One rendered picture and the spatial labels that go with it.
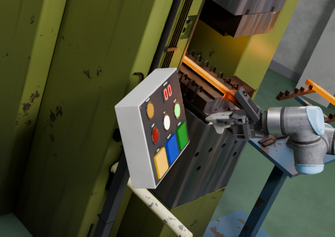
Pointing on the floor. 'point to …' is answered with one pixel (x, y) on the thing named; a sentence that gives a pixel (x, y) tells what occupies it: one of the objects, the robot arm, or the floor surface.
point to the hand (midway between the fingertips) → (208, 117)
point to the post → (113, 198)
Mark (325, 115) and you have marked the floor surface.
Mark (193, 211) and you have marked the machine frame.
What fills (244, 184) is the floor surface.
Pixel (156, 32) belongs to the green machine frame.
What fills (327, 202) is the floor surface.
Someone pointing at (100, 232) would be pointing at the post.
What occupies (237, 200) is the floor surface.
